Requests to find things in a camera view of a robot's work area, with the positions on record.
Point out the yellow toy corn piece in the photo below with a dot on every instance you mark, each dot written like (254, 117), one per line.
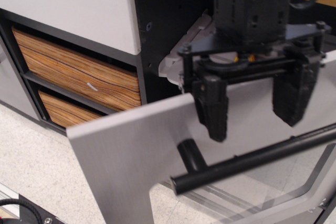
(245, 57)

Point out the upper wood-pattern fabric bin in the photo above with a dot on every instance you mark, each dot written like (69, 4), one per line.
(93, 79)

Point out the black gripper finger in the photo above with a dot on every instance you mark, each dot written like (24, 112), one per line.
(211, 103)

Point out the grey oven rack shelf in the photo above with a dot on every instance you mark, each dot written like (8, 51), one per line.
(203, 50)

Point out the black oven door handle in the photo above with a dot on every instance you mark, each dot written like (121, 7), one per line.
(200, 174)

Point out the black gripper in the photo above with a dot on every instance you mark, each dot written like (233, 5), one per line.
(258, 29)

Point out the grey toy oven door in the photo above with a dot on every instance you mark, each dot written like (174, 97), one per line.
(129, 157)

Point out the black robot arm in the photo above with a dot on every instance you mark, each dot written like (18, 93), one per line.
(274, 62)

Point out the wood-pattern fabric bin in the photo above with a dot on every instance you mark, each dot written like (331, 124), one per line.
(65, 112)
(93, 79)

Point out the grey toy kitchen cabinet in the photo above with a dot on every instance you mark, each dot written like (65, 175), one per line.
(135, 35)

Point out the lower wood-pattern fabric bin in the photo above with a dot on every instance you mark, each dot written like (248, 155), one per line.
(65, 112)

